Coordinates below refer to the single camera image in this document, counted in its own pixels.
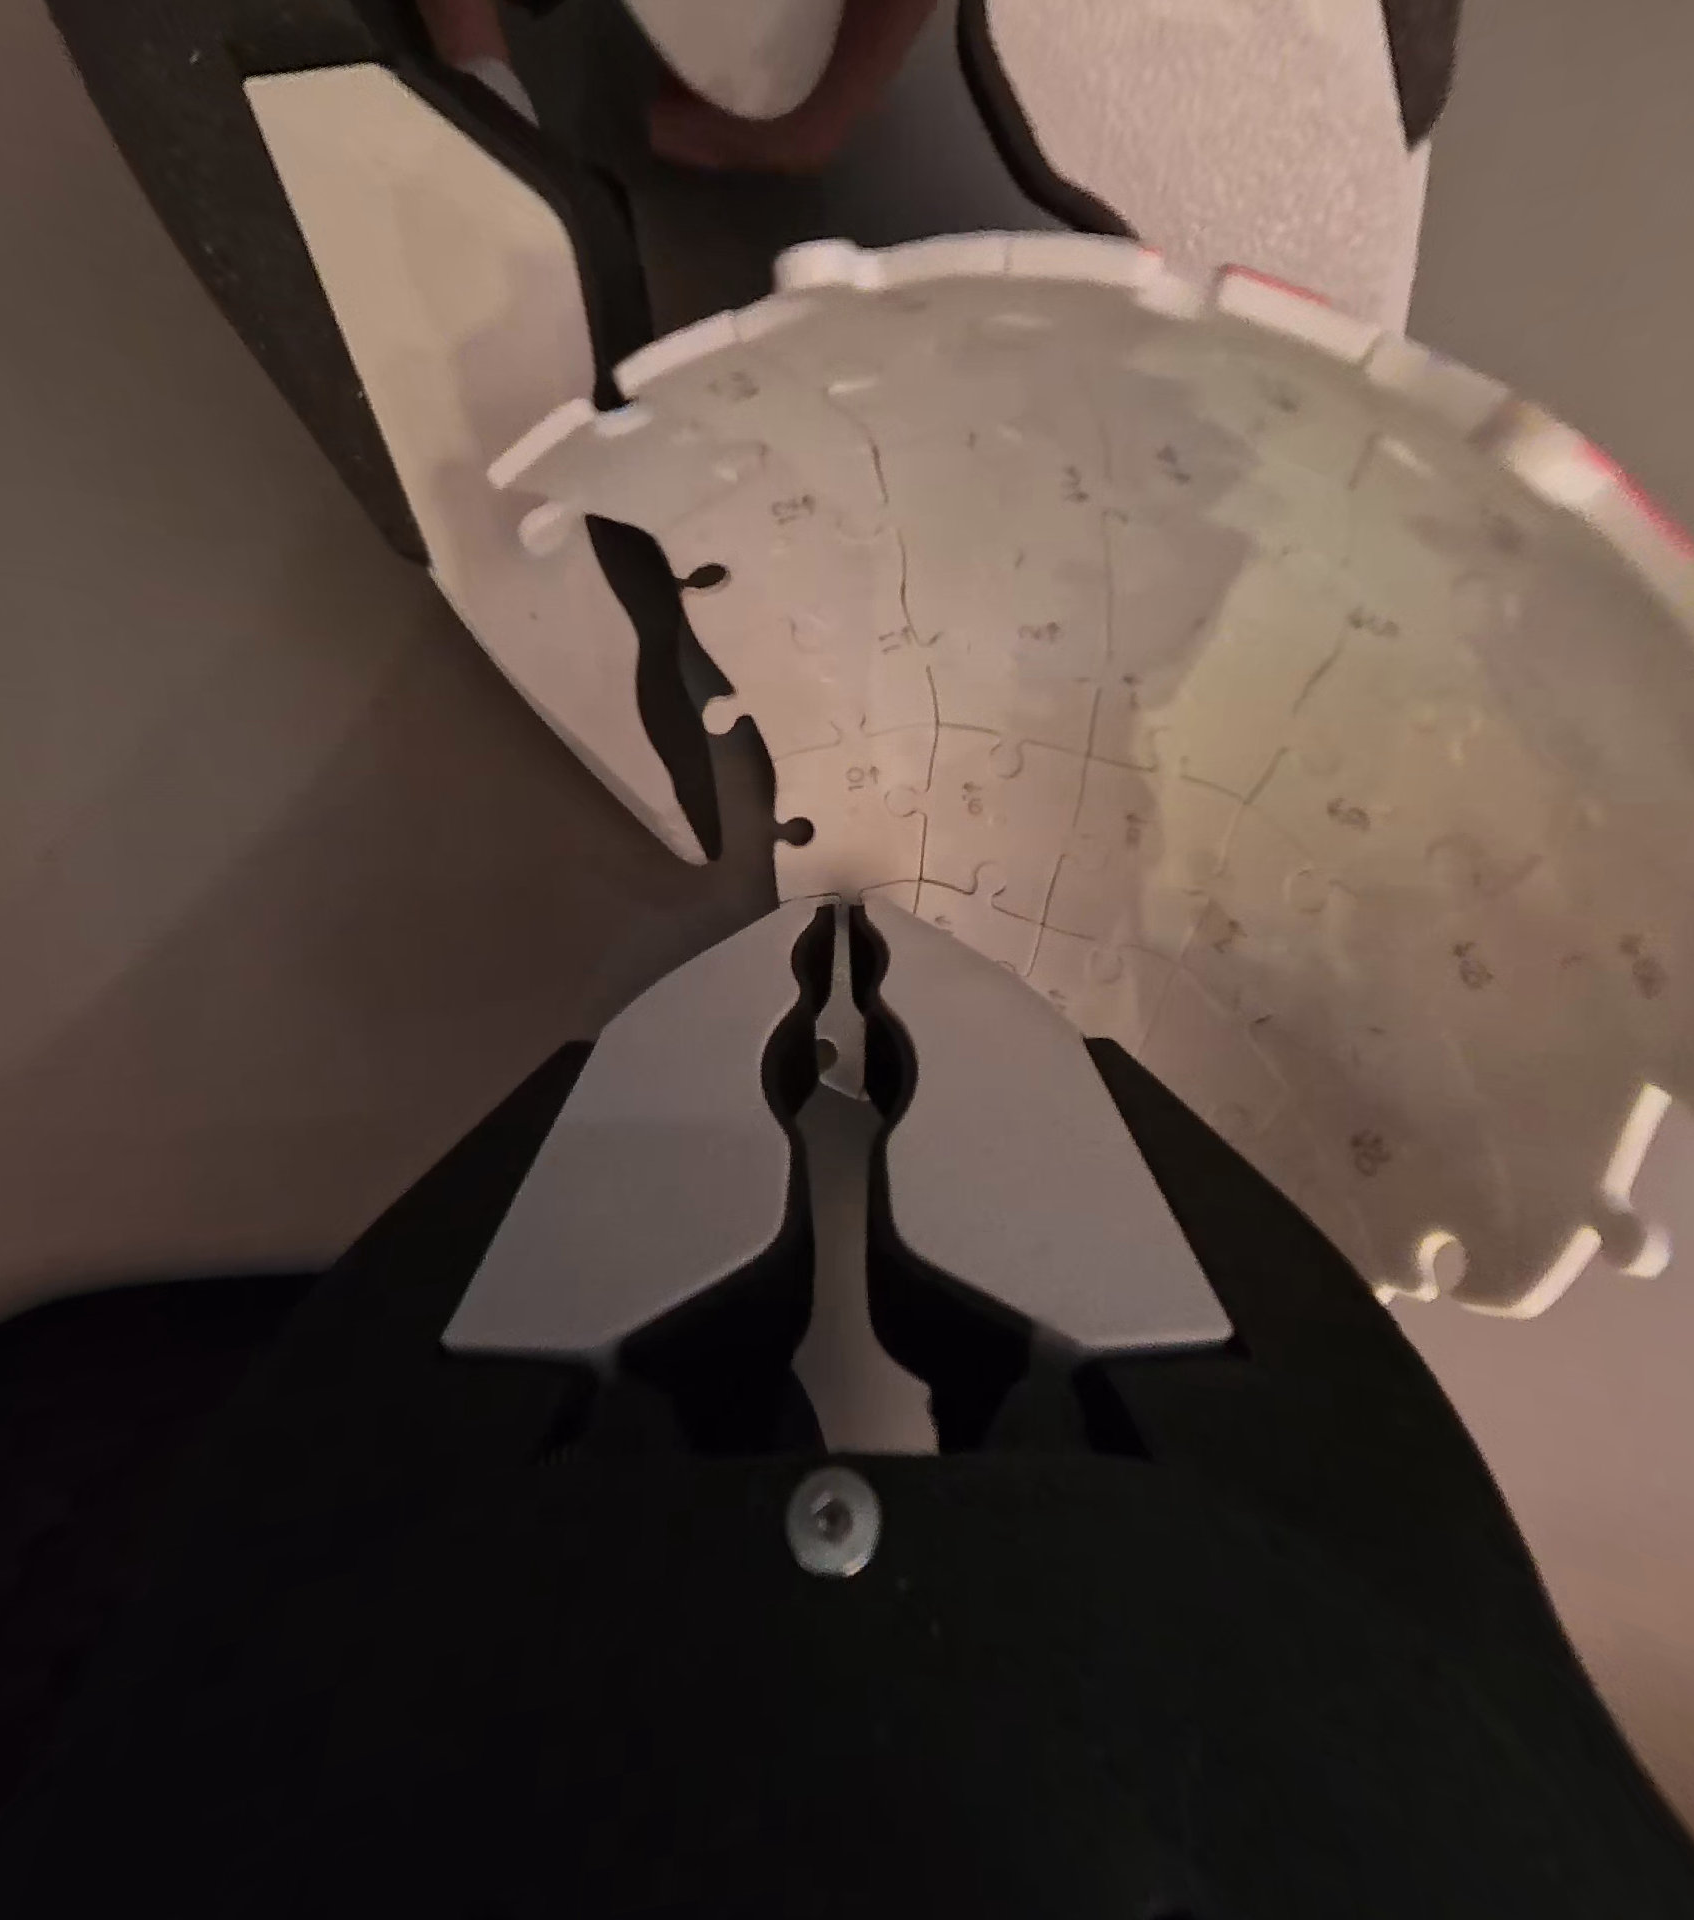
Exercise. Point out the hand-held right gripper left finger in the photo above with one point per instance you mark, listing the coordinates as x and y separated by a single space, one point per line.
637 1197

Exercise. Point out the white puzzle piece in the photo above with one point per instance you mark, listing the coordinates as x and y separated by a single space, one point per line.
839 1005

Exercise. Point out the assembled white puzzle section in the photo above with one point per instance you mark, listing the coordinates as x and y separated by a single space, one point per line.
1240 751

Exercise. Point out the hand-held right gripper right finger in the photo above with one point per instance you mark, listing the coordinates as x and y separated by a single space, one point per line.
1046 1197

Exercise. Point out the person's left hand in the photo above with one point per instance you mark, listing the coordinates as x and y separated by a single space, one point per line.
758 143

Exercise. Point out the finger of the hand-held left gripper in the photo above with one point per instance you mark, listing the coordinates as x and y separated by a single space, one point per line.
1240 122
426 297

